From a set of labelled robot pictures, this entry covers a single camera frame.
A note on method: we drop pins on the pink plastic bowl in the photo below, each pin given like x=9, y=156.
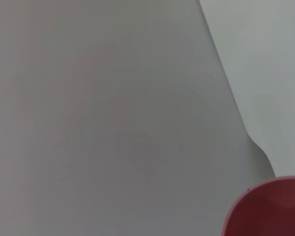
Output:
x=268, y=211

